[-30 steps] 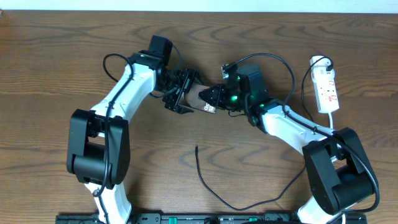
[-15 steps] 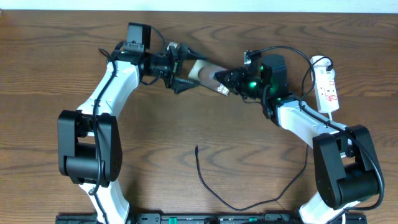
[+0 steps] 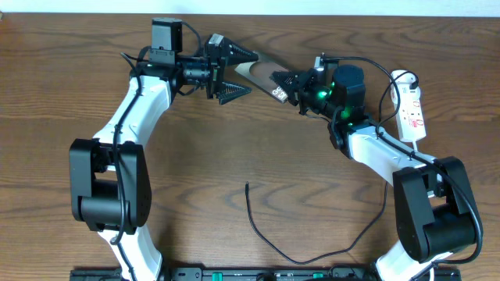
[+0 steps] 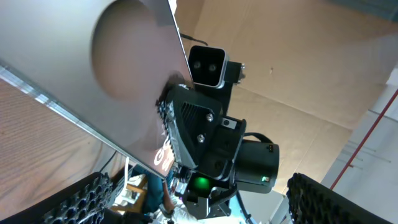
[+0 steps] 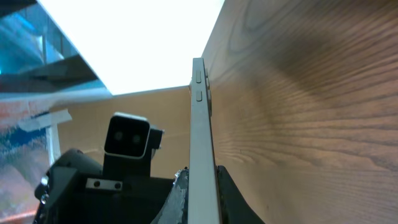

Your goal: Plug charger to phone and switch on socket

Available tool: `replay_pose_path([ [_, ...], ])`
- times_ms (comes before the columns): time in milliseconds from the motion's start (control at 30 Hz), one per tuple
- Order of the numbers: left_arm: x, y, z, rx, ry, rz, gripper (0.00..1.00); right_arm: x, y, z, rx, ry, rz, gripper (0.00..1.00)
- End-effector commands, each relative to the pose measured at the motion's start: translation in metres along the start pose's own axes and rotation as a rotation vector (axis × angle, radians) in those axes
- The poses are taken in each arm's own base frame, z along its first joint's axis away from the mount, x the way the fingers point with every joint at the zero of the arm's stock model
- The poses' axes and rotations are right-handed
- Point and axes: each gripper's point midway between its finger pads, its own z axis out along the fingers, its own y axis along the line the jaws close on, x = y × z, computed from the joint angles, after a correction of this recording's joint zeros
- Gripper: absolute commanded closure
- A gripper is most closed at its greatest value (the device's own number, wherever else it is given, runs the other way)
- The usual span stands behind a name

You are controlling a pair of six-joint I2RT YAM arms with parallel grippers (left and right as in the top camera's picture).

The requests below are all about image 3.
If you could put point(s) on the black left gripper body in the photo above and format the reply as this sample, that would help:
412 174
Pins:
215 72

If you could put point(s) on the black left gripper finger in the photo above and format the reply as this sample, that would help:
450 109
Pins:
230 91
238 55

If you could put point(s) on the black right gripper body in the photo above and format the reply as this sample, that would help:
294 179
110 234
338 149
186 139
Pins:
312 95

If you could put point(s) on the Galaxy S25 Ultra smartphone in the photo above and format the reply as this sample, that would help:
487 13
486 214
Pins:
259 73

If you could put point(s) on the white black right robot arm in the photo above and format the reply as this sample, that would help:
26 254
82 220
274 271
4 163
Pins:
437 220

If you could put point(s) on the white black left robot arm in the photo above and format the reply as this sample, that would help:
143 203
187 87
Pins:
109 182

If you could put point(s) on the white power strip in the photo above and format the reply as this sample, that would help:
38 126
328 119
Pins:
405 95

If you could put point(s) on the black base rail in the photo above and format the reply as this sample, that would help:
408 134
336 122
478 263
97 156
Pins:
342 272

